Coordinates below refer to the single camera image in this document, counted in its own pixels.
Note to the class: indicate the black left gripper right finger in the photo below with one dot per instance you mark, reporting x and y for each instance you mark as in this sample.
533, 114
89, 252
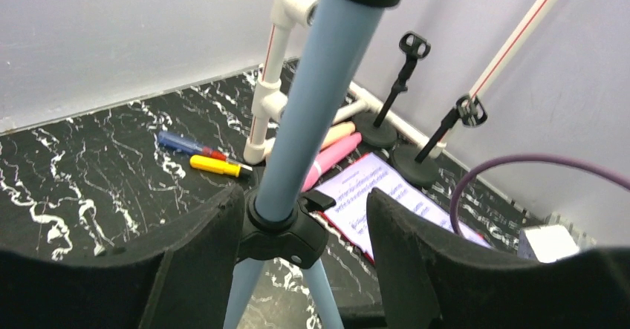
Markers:
432, 278

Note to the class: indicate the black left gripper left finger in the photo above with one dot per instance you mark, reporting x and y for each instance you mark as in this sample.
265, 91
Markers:
177, 276

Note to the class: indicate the red sheet music page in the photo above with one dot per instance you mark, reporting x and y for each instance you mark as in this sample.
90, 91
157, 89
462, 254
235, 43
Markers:
350, 189

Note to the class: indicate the light blue music stand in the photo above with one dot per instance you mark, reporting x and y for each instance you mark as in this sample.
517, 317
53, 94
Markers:
276, 224

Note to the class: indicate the black round microphone stand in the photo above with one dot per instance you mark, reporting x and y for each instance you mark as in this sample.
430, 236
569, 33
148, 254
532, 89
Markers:
415, 165

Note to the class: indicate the pink toy microphone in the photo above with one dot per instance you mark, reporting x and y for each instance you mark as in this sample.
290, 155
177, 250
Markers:
330, 157

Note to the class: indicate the beige toy microphone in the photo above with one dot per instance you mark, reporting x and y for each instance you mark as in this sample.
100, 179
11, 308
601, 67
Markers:
337, 132

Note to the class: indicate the white diagonal pole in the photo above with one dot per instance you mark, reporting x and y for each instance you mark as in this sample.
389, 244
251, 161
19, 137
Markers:
529, 22

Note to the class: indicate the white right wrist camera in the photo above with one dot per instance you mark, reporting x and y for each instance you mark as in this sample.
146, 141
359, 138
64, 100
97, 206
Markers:
546, 244

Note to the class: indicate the white PVC pipe frame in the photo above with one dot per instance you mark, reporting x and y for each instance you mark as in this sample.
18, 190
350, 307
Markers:
269, 102

